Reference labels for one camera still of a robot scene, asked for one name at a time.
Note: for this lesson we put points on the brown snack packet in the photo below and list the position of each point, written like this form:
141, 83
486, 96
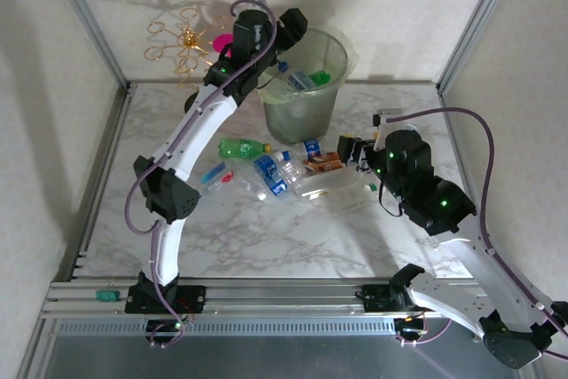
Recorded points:
324, 162

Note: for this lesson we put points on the long clear plastic bottle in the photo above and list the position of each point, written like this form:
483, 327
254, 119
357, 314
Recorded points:
337, 183

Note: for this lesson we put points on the wide clear plastic bottle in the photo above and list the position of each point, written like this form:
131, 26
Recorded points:
294, 171

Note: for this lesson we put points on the clear bottle blue cap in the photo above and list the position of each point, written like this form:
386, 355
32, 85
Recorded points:
299, 79

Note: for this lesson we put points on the green plastic bottle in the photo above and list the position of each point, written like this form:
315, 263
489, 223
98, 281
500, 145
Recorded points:
321, 77

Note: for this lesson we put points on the clear bottle blue barcode label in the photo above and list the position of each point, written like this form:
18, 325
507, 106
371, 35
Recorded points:
277, 186

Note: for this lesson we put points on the white-capped blue label bottle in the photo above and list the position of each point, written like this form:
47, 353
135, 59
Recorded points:
265, 165

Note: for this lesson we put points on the green Sprite bottle yellow cap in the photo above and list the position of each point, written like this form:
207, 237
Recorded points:
242, 148

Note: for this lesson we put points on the clear bottle red blue label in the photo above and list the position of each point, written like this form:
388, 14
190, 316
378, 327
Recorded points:
213, 173

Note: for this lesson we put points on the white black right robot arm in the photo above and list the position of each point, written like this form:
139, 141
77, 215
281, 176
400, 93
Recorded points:
466, 259

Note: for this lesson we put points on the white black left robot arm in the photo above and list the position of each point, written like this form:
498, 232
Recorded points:
208, 121

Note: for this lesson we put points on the grey mesh waste bin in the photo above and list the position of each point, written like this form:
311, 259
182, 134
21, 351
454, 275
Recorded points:
302, 117

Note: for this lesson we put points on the green plastic bin liner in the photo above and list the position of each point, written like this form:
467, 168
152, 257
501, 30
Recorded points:
273, 96

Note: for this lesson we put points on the pink goblet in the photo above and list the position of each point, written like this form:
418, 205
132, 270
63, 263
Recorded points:
220, 43

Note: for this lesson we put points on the small clear Pepsi label bottle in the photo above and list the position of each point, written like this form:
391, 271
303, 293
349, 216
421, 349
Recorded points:
313, 148

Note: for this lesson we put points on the small black controller board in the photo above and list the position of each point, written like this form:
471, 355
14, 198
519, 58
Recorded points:
410, 328
160, 328

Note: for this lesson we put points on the perforated metal strip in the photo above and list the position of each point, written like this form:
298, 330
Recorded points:
266, 328

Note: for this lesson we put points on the grey metal shelf panel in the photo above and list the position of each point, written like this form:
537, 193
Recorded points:
266, 359

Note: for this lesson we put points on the teal plastic clip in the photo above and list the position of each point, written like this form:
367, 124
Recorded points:
106, 295

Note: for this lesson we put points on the aluminium frame post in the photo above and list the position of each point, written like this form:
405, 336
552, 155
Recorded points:
91, 26
477, 19

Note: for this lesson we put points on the aluminium base frame rails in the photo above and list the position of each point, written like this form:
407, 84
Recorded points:
275, 299

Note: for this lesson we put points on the aluminium side frame rail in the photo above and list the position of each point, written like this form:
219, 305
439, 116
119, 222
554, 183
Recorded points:
104, 175

